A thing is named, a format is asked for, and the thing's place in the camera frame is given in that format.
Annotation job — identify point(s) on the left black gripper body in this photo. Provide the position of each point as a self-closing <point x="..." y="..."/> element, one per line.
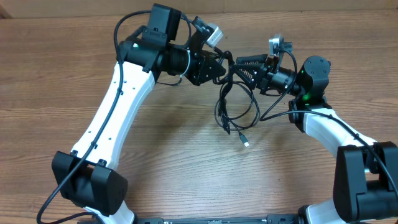
<point x="196" y="67"/>

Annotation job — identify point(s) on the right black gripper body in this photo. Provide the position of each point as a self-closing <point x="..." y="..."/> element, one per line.
<point x="270" y="62"/>

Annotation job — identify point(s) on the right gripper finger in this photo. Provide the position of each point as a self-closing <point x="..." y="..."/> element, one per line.
<point x="254" y="59"/>
<point x="251" y="74"/>

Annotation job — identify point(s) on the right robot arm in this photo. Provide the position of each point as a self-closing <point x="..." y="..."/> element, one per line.
<point x="365" y="182"/>

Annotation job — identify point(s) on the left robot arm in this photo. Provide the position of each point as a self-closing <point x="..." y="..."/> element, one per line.
<point x="169" y="43"/>

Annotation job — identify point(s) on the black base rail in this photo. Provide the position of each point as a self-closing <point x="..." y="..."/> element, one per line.
<point x="269" y="219"/>

